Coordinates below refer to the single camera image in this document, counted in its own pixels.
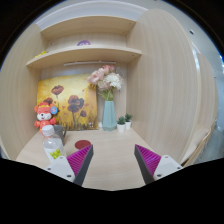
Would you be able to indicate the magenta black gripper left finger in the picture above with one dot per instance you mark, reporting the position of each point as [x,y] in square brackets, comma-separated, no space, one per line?
[74,167]

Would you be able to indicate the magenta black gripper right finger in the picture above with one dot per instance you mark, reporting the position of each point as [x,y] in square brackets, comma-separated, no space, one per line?
[153,166]

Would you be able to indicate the clear plastic water bottle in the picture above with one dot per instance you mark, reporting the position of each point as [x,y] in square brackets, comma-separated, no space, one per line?
[52,143]

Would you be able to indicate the dark red round coaster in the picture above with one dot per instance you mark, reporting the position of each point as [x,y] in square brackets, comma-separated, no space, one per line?
[81,144]

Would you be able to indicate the grey plastic cup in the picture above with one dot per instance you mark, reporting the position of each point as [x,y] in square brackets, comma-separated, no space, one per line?
[60,131]

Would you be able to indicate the small potted succulent left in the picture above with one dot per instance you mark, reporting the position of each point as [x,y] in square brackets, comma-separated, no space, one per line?
[121,124]

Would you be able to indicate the small potted succulent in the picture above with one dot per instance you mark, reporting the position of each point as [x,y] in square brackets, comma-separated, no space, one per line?
[128,121]
[121,124]

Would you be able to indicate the small potted succulent right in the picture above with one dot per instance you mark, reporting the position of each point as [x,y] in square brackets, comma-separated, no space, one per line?
[128,121]

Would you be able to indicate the teal ceramic vase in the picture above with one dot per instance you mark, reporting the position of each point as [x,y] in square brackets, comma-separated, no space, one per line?
[109,116]

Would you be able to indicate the red plush fox toy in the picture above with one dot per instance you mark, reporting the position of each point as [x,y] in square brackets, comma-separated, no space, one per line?
[45,115]

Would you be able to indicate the poppy flower painting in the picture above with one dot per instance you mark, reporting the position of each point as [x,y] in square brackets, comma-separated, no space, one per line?
[75,99]

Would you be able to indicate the light wooden shelf unit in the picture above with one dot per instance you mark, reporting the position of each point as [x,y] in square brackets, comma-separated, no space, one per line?
[168,86]

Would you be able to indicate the pink white flower bouquet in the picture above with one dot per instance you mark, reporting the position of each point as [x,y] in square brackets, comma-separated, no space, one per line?
[107,80]

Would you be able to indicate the white led light bar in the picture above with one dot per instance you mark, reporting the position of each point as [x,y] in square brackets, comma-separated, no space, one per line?
[90,62]

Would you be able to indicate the yellow object on shelf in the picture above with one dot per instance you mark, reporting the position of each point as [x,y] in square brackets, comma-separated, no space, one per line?
[42,53]

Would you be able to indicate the purple round number sticker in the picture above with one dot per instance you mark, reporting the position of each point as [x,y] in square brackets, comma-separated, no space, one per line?
[84,43]

